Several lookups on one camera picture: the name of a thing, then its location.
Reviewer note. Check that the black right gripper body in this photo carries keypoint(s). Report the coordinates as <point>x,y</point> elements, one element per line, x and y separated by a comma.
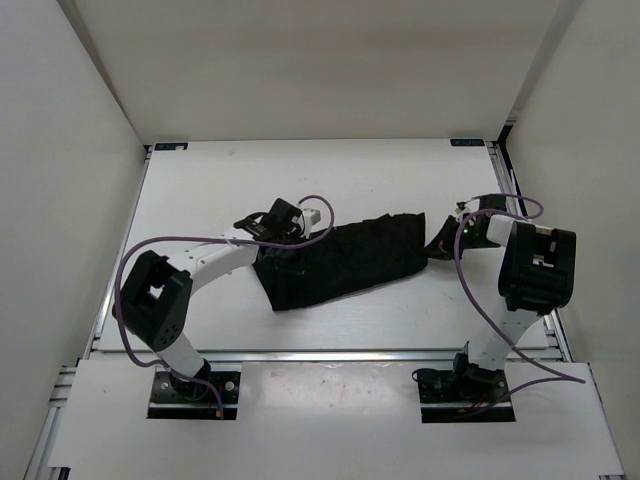
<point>470,241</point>

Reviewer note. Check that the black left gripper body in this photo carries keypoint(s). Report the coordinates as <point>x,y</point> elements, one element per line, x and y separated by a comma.
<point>293,235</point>

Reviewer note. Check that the black pleated skirt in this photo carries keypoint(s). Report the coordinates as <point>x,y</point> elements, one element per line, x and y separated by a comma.
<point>352,258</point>

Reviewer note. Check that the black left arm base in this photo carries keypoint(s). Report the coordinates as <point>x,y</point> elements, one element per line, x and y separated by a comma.
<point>173,399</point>

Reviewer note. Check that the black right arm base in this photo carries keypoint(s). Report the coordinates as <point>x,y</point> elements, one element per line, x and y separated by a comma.
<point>466,393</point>

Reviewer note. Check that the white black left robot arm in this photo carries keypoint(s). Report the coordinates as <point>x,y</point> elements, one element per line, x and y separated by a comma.
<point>154,300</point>

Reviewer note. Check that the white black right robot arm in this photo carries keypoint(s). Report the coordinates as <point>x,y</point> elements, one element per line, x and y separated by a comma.
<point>536,275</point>

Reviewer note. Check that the blue right corner label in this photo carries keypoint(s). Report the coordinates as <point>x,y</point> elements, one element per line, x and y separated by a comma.
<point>467,142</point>

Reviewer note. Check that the blue corner label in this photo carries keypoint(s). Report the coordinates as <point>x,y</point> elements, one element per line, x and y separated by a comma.
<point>467,142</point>
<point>170,146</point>

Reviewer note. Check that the blue left corner label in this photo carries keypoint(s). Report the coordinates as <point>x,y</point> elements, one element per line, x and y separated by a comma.
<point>170,146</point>

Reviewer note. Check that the white front cover board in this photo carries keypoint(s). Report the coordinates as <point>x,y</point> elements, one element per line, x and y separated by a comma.
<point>315,421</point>

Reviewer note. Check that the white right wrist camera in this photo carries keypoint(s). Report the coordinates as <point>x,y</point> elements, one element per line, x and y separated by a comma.
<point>462,210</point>

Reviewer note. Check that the aluminium table rail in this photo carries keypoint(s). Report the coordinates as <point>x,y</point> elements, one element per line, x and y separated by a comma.
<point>549,354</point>

